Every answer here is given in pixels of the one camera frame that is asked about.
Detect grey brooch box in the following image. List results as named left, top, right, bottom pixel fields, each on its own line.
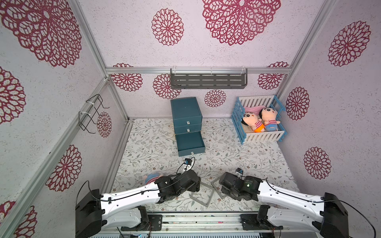
left=211, top=177, right=227, bottom=199
left=190, top=182, right=215, bottom=208

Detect teal drawer cabinet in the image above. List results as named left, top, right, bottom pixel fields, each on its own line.
left=171, top=97, right=205, bottom=157

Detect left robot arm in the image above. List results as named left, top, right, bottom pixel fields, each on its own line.
left=75, top=170, right=201, bottom=238

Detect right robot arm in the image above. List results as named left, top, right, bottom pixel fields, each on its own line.
left=219, top=172, right=349, bottom=238

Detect large plush doll head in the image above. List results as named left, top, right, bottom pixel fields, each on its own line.
left=143, top=172, right=164, bottom=184

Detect plush doll orange pants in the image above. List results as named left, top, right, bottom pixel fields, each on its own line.
left=241, top=113, right=265, bottom=132

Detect plush doll blue pants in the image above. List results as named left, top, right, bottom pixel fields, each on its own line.
left=259, top=107, right=280, bottom=131

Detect blue white toy crib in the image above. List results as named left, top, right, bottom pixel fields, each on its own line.
left=231, top=95, right=287, bottom=144

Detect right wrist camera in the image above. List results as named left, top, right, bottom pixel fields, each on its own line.
left=235, top=168, right=243, bottom=179

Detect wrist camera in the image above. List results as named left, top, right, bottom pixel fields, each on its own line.
left=235, top=168, right=243, bottom=179
left=183, top=158, right=193, bottom=172

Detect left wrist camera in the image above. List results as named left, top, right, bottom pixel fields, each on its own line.
left=183, top=158, right=193, bottom=172

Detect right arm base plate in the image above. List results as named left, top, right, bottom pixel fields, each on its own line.
left=240, top=214, right=283, bottom=231

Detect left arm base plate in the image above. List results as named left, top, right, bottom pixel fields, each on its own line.
left=121, top=215, right=163, bottom=232

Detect grey wall shelf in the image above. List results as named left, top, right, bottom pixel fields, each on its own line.
left=170, top=69, right=248, bottom=89

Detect black wire rack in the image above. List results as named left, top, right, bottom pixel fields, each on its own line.
left=78, top=94, right=110, bottom=134

